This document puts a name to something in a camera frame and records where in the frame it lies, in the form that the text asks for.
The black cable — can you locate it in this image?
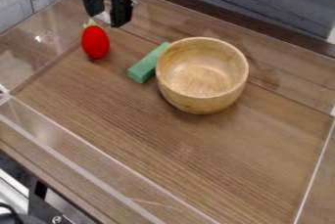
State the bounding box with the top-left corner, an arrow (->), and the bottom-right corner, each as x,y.
0,202 -> 28,224

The wooden bowl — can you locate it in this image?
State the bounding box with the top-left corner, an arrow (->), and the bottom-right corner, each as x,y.
156,37 -> 251,114

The green rectangular block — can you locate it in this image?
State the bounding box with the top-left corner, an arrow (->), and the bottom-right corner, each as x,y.
127,42 -> 170,83

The clear acrylic tray wall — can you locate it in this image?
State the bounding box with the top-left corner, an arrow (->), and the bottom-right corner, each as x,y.
0,0 -> 335,224

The black table leg bracket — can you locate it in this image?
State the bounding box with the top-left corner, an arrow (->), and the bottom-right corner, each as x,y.
28,180 -> 75,224

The red toy strawberry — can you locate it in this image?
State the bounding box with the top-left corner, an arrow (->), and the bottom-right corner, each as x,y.
82,19 -> 110,60

